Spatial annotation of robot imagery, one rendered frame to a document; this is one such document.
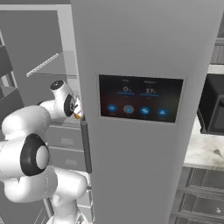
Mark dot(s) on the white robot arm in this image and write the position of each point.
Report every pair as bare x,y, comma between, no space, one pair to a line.
26,172

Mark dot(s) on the grey freezer drawer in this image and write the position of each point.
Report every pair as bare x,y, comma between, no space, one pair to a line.
68,159
65,137

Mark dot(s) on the grey freezer door with racks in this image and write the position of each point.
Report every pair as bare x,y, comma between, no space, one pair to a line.
6,87

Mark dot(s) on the grey freezer compartment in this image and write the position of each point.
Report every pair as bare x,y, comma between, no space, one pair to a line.
32,38

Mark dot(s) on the grey fridge door with screen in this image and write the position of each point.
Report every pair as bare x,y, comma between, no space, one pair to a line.
137,163

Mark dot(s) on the black microwave oven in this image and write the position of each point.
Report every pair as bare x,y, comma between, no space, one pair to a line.
212,105

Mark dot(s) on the grey cupboard drawer front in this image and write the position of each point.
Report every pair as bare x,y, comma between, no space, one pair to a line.
204,179
201,204

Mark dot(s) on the small round drawer knob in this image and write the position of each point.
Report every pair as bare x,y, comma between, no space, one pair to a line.
218,209

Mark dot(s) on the grey wall cupboard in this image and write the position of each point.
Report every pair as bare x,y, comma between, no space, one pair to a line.
218,51

